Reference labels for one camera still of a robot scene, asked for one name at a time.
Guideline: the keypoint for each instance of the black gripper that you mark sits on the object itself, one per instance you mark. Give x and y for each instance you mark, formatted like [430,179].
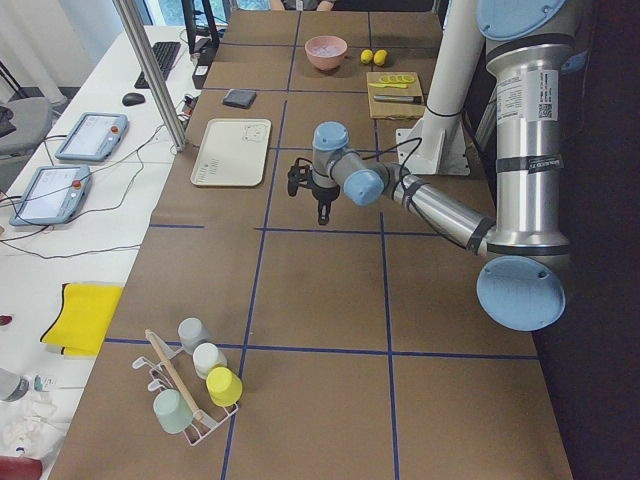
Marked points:
[324,193]

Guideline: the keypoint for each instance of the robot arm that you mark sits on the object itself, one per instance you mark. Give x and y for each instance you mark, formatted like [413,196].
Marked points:
[525,45]

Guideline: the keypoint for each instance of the clear ice cubes pile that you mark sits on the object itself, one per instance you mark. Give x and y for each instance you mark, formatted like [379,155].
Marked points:
[325,51]

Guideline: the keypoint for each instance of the grey upturned cup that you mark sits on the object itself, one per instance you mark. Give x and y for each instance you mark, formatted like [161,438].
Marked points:
[192,333]

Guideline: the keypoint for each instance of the white upturned cup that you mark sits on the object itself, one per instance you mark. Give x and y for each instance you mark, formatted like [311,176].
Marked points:
[206,357]

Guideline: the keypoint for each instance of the yellow upturned cup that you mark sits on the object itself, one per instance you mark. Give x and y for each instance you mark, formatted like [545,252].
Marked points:
[224,386]

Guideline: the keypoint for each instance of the green upturned cup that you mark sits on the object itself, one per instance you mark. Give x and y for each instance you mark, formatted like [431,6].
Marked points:
[172,411]

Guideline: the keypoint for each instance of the white bear serving tray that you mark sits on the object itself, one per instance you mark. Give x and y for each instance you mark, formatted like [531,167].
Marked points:
[232,153]

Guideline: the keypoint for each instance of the wooden cutting board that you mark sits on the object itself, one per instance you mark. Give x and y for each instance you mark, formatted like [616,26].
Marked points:
[379,110]

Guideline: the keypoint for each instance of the grey folded cloth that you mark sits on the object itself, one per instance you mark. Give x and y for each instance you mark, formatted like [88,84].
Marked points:
[239,98]

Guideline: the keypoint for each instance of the yellow plastic knife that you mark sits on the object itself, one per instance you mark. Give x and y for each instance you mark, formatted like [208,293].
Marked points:
[397,86]

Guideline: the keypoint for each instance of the pink bowl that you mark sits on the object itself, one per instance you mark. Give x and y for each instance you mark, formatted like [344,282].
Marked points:
[326,64]

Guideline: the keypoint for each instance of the lower whole lemon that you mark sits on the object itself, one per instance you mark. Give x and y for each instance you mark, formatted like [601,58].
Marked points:
[366,56]

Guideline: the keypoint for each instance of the whole lemon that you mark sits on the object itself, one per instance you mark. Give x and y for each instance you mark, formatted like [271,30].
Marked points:
[380,57]
[366,56]

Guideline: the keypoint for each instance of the upper whole lemon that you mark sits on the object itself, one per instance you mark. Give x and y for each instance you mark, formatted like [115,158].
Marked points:
[380,57]

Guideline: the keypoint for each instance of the wooden rack rod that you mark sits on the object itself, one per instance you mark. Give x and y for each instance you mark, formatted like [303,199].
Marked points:
[165,354]

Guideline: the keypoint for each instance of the black keyboard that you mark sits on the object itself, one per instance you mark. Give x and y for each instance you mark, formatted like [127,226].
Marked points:
[165,53]

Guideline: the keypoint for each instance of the black computer mouse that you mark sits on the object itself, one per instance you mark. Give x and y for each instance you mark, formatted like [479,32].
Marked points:
[133,99]

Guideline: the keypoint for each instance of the far teach pendant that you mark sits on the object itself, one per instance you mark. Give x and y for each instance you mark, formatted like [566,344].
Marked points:
[94,137]

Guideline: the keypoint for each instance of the teach pendant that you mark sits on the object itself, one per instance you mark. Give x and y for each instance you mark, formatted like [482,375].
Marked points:
[94,137]
[53,195]

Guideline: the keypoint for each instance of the yellow cloth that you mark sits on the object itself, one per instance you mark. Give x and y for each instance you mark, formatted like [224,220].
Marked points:
[84,318]

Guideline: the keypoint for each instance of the near teach pendant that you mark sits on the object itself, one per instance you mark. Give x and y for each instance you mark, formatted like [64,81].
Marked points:
[53,195]

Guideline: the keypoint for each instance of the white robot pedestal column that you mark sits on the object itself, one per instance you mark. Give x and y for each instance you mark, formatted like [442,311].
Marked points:
[435,145]

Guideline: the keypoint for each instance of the steel knife handle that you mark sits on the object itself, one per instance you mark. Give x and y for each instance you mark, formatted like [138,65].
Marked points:
[398,99]

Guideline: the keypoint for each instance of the white wire cup rack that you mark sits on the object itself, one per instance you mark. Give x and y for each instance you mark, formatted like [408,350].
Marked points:
[158,379]

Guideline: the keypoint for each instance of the aluminium frame post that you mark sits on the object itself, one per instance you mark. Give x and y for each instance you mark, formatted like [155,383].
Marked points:
[139,40]

